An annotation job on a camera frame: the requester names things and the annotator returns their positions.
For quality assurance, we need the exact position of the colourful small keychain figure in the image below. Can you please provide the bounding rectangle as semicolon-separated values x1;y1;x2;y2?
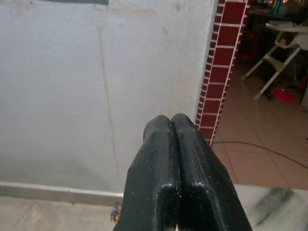
110;202;122;222

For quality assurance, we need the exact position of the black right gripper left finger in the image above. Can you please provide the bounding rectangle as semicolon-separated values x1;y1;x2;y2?
113;115;181;231

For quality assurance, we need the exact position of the grey wall skirting ledge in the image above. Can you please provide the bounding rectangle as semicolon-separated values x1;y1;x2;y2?
0;180;125;207

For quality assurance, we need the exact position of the red brick tile pillar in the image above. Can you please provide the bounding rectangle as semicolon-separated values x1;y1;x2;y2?
195;0;250;147

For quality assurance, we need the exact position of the dark wooden table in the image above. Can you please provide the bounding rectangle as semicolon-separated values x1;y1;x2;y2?
247;0;308;33

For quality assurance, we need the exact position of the teal bottle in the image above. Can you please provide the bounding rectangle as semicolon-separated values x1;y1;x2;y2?
273;0;287;15

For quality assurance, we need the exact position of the thin black floor cable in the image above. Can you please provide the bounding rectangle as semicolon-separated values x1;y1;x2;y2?
213;141;308;169

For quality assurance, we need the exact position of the red flat toy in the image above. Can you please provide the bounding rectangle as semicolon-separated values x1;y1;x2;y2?
270;88;297;102

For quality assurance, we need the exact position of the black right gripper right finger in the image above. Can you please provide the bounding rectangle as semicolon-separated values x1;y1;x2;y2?
171;113;252;231

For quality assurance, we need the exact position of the white high chair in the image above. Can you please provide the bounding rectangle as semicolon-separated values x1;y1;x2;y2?
240;20;308;101

